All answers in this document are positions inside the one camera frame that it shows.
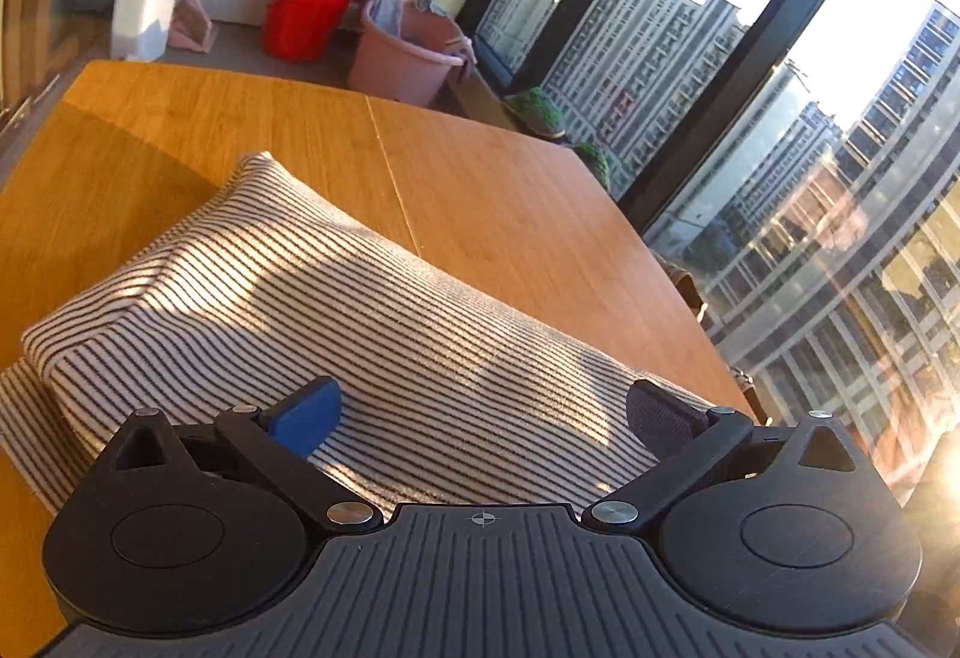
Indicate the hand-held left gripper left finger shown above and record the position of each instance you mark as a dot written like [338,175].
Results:
[304,414]

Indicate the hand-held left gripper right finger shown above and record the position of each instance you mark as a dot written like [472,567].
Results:
[660,422]

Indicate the striped sweater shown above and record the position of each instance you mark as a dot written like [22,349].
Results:
[300,305]

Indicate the green potted plant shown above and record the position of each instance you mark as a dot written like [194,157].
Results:
[534,112]
[594,165]

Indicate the pink plastic bucket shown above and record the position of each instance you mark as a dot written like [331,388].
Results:
[397,66]

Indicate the apartment buildings outside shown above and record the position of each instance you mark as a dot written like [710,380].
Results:
[660,51]

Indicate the red plastic bucket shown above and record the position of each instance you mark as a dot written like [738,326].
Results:
[304,21]

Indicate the grey-blue cloth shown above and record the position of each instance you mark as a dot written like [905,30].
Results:
[390,6]

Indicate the white trash bin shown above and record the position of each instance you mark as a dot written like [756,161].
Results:
[139,13]

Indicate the black window frame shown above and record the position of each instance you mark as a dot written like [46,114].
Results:
[739,66]

